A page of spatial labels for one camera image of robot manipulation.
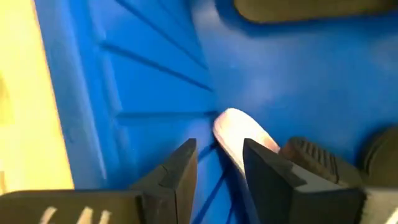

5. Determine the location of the pink slide sandal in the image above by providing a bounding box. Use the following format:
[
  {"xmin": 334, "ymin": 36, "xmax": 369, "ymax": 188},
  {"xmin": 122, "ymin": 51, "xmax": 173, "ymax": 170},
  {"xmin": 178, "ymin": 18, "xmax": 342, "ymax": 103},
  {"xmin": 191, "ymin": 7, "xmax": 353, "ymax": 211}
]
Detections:
[{"xmin": 213, "ymin": 108, "xmax": 282, "ymax": 180}]

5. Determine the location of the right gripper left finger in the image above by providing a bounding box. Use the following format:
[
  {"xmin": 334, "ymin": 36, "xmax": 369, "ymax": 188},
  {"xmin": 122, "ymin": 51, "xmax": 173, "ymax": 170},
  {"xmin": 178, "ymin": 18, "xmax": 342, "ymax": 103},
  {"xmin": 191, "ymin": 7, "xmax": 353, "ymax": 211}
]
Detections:
[{"xmin": 0, "ymin": 138, "xmax": 198, "ymax": 224}]

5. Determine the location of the black slide sandal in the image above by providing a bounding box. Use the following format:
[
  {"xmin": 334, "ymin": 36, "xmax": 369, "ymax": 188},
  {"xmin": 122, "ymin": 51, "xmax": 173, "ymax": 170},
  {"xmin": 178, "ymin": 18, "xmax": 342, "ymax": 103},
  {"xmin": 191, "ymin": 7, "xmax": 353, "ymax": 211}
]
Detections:
[
  {"xmin": 279, "ymin": 136, "xmax": 364, "ymax": 189},
  {"xmin": 233, "ymin": 0, "xmax": 398, "ymax": 24}
]

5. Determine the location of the blue plastic bin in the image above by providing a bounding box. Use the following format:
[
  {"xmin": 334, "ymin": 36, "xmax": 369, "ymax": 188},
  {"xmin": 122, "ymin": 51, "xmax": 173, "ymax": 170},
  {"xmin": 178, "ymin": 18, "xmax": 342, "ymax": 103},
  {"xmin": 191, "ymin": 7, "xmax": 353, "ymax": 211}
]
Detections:
[{"xmin": 32, "ymin": 0, "xmax": 398, "ymax": 224}]

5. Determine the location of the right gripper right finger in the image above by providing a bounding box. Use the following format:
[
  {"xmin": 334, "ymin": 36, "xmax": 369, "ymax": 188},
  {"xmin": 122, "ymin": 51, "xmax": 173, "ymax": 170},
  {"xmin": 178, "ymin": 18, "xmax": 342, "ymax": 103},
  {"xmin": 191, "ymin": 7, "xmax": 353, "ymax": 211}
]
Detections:
[{"xmin": 243, "ymin": 138, "xmax": 398, "ymax": 224}]

